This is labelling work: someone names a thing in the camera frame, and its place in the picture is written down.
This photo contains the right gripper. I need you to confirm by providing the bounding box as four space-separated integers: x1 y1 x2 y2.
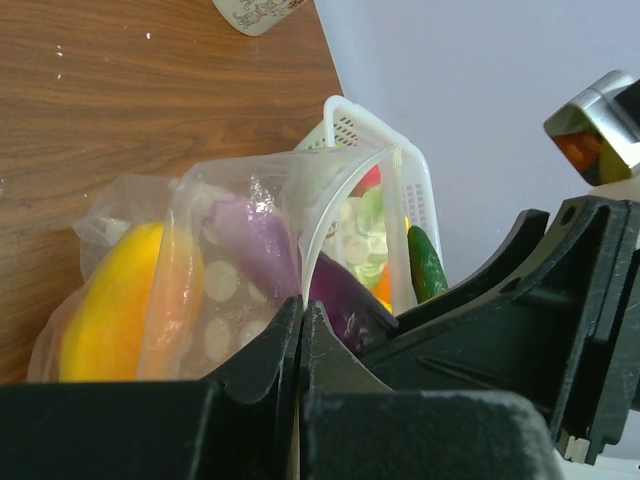
362 196 639 464

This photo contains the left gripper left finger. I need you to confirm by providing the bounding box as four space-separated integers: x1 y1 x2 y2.
1 297 304 479

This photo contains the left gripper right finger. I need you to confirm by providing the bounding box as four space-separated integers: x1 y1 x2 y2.
299 302 562 479

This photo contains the purple eggplant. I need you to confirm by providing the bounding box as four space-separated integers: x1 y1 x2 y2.
204 195 399 356

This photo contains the yellow red mango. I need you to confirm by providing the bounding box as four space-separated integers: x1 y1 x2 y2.
58 222 204 382

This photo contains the polka dot zip bag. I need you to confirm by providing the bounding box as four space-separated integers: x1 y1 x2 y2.
27 144 415 383

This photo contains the green cucumber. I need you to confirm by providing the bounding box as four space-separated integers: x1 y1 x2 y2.
407 225 448 303

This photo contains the small orange tangerine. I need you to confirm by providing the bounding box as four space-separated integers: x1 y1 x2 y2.
372 265 392 310

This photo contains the cabbage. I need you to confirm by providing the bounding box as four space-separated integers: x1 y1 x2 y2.
340 185 388 290

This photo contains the white plastic basket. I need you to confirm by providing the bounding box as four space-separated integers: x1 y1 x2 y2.
296 95 442 315

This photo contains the red apple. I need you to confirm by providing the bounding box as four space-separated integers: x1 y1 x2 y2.
351 166 381 197

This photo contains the green interior floral mug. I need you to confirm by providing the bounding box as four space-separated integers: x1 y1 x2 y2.
211 0 307 37

